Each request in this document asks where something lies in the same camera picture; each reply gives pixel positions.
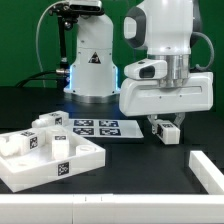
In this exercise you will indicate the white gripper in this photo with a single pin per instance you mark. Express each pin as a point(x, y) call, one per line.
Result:
point(138, 98)

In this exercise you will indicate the white square tabletop tray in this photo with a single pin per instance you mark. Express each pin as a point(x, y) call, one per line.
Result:
point(20, 172)

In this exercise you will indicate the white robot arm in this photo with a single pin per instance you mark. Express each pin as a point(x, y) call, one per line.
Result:
point(161, 86)

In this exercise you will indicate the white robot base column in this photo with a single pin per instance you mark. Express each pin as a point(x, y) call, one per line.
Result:
point(93, 75)

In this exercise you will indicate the white sheet with tags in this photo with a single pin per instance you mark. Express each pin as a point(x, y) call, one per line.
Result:
point(101, 128)

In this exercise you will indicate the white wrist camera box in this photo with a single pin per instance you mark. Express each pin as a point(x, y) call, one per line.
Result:
point(146, 69)

